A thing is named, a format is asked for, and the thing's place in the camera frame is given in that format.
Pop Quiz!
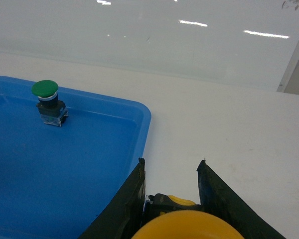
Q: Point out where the green mushroom push button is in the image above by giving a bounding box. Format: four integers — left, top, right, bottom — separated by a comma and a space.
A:
31, 80, 68, 127

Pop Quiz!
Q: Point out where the blue plastic tray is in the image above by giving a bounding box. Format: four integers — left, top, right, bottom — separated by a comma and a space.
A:
0, 76, 151, 239

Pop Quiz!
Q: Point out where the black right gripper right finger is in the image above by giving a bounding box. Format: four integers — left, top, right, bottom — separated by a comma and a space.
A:
197, 160, 284, 239

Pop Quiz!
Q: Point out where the yellow mushroom push button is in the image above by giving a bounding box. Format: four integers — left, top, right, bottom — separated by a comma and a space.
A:
133, 193, 243, 239

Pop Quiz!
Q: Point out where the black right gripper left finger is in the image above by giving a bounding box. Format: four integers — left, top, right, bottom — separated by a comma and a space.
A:
79, 158, 146, 239

